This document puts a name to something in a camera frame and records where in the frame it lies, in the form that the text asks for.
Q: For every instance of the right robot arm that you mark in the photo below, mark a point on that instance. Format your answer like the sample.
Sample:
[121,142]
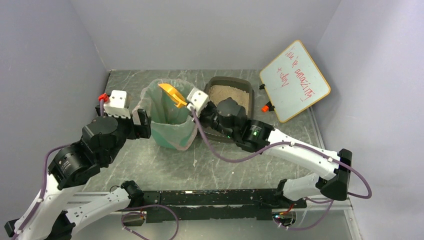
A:
[331,171]

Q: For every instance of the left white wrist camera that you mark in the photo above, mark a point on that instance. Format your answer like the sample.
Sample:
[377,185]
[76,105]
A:
[115,104]

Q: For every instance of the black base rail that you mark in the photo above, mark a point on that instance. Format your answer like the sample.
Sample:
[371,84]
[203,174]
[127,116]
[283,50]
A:
[261,204]

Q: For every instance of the small whiteboard wooden frame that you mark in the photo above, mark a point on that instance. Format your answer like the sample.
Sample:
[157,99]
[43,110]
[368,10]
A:
[293,82]

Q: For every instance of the orange marker cap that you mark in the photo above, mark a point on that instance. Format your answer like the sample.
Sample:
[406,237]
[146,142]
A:
[265,108]

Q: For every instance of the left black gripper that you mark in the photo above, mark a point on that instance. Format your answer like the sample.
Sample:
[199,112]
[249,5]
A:
[142,124]

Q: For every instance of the aluminium frame rail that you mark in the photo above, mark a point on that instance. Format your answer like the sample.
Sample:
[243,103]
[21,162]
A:
[347,207]

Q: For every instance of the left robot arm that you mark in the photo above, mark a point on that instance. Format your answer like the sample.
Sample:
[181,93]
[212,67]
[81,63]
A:
[48,217]

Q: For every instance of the yellow litter scoop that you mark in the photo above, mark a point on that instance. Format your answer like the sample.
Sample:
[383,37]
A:
[174,95]

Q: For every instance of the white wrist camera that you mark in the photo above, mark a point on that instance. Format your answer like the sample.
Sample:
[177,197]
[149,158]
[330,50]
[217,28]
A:
[197,100]
[115,104]

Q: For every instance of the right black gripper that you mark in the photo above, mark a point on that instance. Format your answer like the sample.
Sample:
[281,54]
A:
[205,110]

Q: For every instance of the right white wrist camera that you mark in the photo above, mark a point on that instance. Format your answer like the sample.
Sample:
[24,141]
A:
[197,100]

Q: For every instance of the green trash bin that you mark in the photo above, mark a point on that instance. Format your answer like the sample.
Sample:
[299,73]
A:
[169,132]

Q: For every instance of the clear plastic bin liner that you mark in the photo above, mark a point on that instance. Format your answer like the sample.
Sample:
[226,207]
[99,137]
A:
[145,102]

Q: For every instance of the dark grey litter tray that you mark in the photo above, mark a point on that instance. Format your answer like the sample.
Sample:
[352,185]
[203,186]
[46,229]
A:
[238,83]

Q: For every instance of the beige cat litter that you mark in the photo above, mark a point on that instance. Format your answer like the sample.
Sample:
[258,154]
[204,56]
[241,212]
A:
[218,93]

